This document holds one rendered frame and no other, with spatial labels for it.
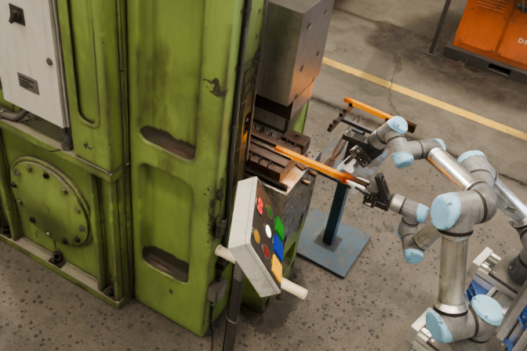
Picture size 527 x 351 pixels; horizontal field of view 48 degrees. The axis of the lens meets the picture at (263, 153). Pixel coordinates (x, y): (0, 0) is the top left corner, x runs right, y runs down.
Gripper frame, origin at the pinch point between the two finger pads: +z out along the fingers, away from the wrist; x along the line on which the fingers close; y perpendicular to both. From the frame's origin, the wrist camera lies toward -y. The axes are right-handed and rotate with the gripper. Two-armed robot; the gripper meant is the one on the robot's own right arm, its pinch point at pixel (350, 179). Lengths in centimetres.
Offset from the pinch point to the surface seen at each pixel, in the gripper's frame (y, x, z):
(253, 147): 1.1, -5.0, 45.5
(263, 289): 3, -70, 4
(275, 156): 1.2, -4.3, 34.5
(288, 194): 10.3, -14.1, 21.8
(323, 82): 101, 218, 93
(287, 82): -47, -17, 29
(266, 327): 100, -21, 18
